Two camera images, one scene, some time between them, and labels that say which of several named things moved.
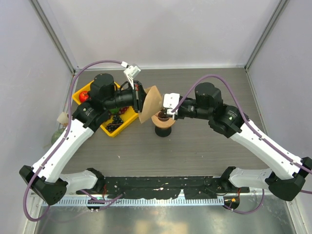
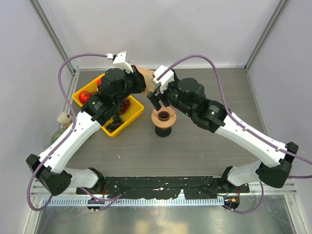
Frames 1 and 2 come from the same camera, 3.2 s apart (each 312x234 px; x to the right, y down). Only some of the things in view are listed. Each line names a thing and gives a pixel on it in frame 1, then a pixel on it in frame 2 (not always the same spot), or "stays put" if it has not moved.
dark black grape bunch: x=116 y=122 stays put
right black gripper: x=175 y=116 to x=162 y=96
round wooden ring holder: x=162 y=124 stays put
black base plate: x=139 y=187 stays put
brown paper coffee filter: x=152 y=104 to x=147 y=75
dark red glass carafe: x=163 y=132 stays put
